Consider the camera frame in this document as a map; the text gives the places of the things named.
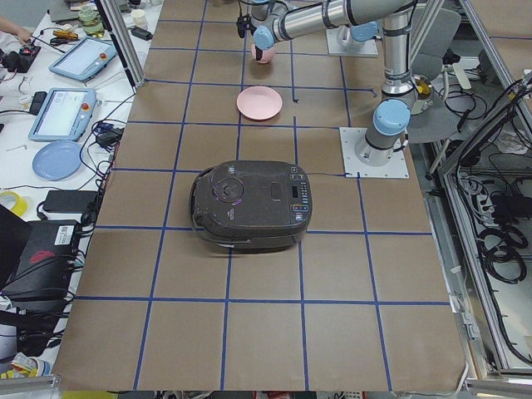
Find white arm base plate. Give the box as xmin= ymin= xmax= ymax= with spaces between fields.
xmin=339 ymin=127 xmax=409 ymax=179

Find blue teach pendant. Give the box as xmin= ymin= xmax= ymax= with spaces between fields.
xmin=48 ymin=37 xmax=117 ymax=82
xmin=28 ymin=88 xmax=96 ymax=142

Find black computer case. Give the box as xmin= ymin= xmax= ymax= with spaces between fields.
xmin=1 ymin=219 xmax=81 ymax=301

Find light blue plate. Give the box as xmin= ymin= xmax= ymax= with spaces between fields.
xmin=32 ymin=140 xmax=81 ymax=181

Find black power adapter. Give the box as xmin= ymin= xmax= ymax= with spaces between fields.
xmin=42 ymin=190 xmax=96 ymax=214

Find second arm base plate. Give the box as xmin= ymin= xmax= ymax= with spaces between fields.
xmin=326 ymin=25 xmax=378 ymax=58

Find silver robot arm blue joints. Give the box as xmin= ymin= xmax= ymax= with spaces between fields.
xmin=248 ymin=0 xmax=419 ymax=153

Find aluminium frame post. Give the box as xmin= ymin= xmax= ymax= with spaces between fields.
xmin=95 ymin=0 xmax=145 ymax=88

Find yellow tape roll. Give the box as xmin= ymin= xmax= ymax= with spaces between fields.
xmin=0 ymin=190 xmax=28 ymax=217

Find metal bowl on chair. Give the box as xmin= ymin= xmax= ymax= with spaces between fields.
xmin=411 ymin=75 xmax=434 ymax=116

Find blue teach pendant near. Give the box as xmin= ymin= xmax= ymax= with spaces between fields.
xmin=28 ymin=88 xmax=96 ymax=142

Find pink plate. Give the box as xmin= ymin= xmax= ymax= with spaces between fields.
xmin=236 ymin=86 xmax=283 ymax=121

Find pink bowl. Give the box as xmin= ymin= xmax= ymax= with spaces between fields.
xmin=251 ymin=44 xmax=276 ymax=64

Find grey white chair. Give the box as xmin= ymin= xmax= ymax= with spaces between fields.
xmin=407 ymin=8 xmax=461 ymax=144

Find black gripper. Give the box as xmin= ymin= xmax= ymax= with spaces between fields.
xmin=254 ymin=47 xmax=263 ymax=61

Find dark grey rice cooker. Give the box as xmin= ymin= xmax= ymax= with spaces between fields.
xmin=190 ymin=160 xmax=313 ymax=250

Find blue teach pendant far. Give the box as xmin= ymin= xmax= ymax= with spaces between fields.
xmin=48 ymin=37 xmax=117 ymax=82

